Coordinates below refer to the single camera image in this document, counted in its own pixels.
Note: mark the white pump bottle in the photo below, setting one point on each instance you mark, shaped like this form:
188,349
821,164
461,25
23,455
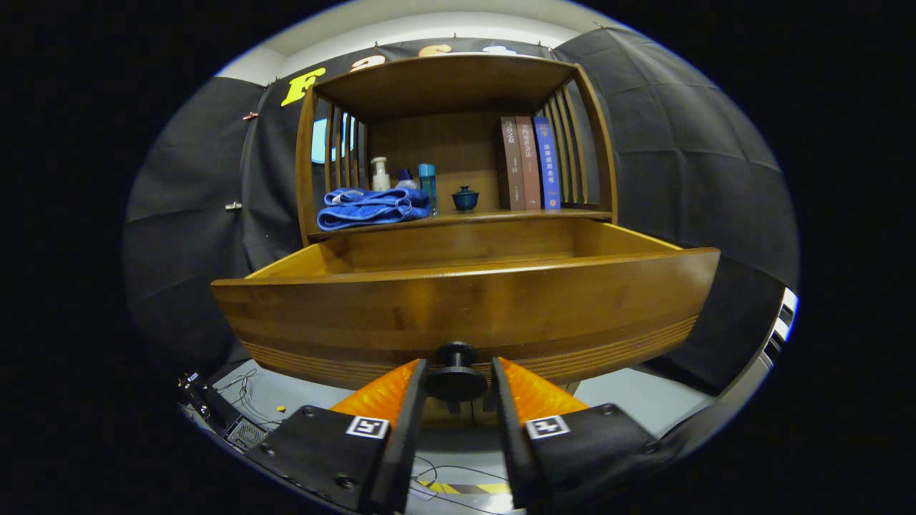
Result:
381,180

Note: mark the white bottle with blue cap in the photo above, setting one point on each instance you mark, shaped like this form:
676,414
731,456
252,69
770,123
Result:
406,184

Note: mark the white panel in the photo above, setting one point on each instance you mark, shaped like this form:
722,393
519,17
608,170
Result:
783,322

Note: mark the folded blue towel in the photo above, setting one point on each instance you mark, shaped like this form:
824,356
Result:
365,211

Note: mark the black drawer knob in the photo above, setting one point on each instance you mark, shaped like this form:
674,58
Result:
456,383

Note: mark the wooden cabinet with slatted shelf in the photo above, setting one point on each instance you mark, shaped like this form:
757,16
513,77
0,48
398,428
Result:
444,86

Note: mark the clear bottle with teal cap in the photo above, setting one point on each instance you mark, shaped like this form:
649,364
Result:
428,186

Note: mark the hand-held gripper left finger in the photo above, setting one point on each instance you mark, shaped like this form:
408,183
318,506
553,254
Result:
401,443

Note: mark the wooden countertop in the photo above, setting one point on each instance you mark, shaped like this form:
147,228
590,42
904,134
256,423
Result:
515,214

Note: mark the dark blue lidded teacup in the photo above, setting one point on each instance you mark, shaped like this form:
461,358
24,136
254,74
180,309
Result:
465,200

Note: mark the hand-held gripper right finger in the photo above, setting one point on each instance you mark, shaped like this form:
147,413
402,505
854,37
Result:
509,443

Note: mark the black device box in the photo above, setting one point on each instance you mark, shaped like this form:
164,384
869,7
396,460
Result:
215,411

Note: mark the reddish brown book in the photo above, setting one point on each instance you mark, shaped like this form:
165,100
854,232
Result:
531,172

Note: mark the wooden drawer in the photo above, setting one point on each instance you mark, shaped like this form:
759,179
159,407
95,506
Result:
465,315

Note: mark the dark brown book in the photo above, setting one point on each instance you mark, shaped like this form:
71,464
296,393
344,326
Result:
512,172

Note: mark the blue book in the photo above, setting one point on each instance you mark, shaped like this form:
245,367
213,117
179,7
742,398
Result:
549,172

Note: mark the yellow and black floor tape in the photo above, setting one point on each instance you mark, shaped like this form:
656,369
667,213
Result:
465,488

